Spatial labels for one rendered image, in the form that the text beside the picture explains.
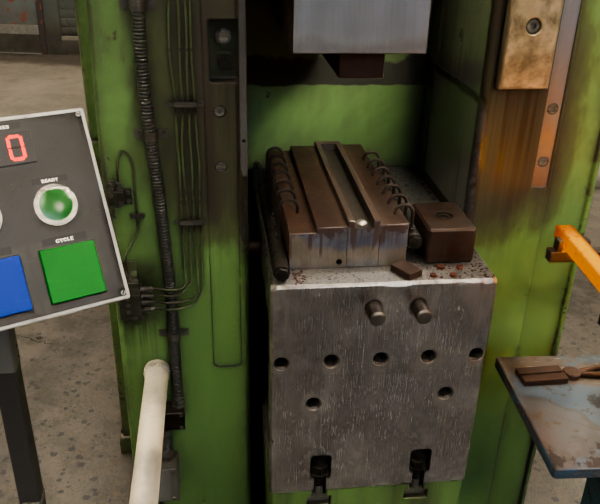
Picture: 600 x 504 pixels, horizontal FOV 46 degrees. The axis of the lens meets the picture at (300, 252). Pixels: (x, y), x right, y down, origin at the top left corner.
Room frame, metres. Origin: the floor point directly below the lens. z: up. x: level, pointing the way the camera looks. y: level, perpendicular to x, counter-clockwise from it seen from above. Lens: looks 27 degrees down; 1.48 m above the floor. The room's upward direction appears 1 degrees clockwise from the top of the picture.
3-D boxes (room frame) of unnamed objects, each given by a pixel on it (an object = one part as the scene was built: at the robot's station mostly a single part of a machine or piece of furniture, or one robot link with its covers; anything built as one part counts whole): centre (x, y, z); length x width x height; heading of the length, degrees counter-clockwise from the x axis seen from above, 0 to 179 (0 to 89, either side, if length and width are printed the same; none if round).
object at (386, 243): (1.28, -0.05, 0.96); 0.42 x 0.20 x 0.09; 7
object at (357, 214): (1.28, -0.08, 0.99); 0.42 x 0.05 x 0.01; 7
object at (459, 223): (1.15, -0.25, 0.95); 0.12 x 0.08 x 0.06; 7
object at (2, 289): (0.81, 0.40, 1.01); 0.07 x 0.05 x 0.07; 122
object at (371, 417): (1.30, -0.11, 0.69); 0.56 x 0.38 x 0.45; 7
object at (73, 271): (0.86, 0.31, 1.01); 0.07 x 0.05 x 0.07; 122
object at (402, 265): (1.05, -0.18, 0.92); 0.04 x 0.03 x 0.01; 39
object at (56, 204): (0.90, 0.34, 1.09); 0.05 x 0.03 x 0.04; 97
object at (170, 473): (1.14, 0.29, 0.36); 0.09 x 0.07 x 0.12; 97
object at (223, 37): (1.20, 0.13, 1.24); 0.03 x 0.03 x 0.07; 7
